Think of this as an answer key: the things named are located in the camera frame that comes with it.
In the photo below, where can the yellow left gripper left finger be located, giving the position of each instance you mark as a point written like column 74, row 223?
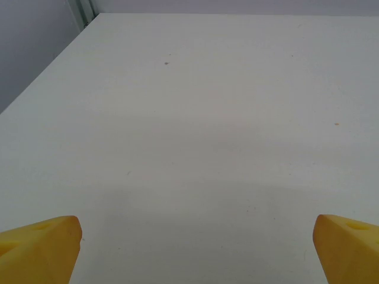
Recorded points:
column 35, row 254

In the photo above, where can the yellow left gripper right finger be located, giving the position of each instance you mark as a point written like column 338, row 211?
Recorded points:
column 352, row 254

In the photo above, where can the aluminium frame post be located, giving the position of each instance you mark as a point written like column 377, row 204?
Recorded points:
column 85, row 12

